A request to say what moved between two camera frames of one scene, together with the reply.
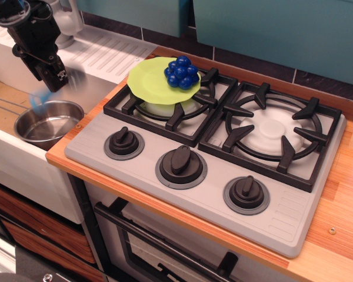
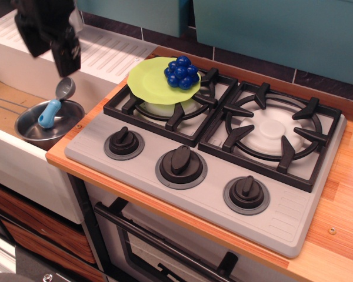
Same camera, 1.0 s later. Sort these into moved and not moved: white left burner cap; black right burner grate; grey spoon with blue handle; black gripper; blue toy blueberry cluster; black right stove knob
Moved: black gripper; grey spoon with blue handle
Not moved: white left burner cap; black right burner grate; black right stove knob; blue toy blueberry cluster
